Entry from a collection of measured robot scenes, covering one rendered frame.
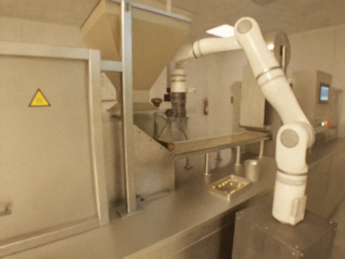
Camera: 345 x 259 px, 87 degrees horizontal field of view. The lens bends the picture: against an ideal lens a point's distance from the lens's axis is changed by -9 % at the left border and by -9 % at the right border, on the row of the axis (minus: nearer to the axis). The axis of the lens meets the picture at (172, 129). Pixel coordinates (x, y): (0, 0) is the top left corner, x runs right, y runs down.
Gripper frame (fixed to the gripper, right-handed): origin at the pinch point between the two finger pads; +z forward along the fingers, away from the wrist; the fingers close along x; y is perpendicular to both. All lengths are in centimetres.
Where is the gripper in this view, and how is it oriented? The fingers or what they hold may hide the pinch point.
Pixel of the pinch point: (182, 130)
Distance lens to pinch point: 97.4
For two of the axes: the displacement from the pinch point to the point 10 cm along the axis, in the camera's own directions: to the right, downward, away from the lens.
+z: 0.0, 9.9, 1.5
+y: -8.1, 0.9, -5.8
